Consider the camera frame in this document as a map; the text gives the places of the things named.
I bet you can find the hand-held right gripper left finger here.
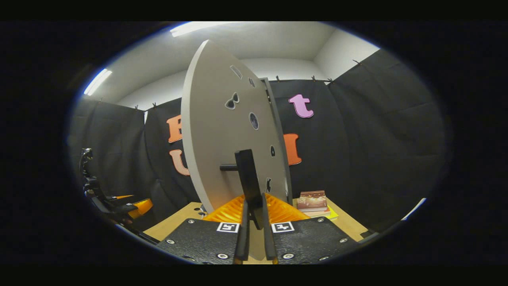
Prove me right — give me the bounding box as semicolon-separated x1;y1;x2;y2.
156;195;250;265

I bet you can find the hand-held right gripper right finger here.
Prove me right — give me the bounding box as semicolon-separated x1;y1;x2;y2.
261;193;360;264

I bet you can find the black cabinet door handle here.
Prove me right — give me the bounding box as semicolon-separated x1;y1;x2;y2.
219;149;265;231

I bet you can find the white cabinet door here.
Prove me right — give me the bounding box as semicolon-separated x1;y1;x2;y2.
181;40;289;261

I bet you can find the brown patterned book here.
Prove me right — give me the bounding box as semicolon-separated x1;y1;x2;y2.
297;190;329;213

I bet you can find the yellow book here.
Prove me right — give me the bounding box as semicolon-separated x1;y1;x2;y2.
302;207;339;221

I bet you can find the ceiling light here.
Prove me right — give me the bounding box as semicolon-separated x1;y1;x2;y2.
170;21;239;38
83;68;113;96

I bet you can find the black backdrop cloth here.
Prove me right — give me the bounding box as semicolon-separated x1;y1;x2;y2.
67;48;447;235

